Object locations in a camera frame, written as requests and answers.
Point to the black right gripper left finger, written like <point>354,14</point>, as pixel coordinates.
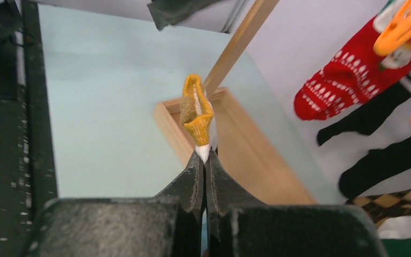
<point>168,224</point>

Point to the brown argyle sock left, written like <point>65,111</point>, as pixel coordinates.
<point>385,206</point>

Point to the green sock yellow cuff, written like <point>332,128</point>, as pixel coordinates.
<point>398,247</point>

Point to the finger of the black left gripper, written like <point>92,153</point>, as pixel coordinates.
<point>172,12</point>

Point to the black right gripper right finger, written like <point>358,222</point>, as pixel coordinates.
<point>239,224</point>

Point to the red patterned sock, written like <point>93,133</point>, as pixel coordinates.
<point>354,75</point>

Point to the wooden hanger stand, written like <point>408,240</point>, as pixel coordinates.
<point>245,152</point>

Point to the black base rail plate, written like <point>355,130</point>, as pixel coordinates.
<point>27,169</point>

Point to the black sock white stripes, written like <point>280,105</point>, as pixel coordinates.
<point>367,118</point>

